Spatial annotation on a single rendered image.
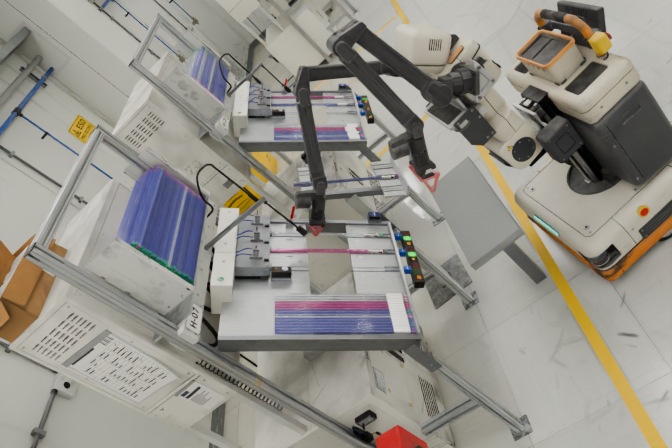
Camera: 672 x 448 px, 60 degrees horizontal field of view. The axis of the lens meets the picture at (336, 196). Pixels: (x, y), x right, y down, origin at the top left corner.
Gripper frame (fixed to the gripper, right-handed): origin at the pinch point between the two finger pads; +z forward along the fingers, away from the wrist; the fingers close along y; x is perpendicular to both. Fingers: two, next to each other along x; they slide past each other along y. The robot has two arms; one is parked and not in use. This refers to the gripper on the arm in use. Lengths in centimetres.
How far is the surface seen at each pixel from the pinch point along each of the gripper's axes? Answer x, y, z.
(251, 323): -26, 52, 1
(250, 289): -26.7, 34.1, 1.3
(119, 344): -69, 61, 2
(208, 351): -40, 63, 3
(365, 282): 18.1, 29.7, 0.9
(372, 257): 23.1, 14.3, 0.8
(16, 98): -206, -217, 47
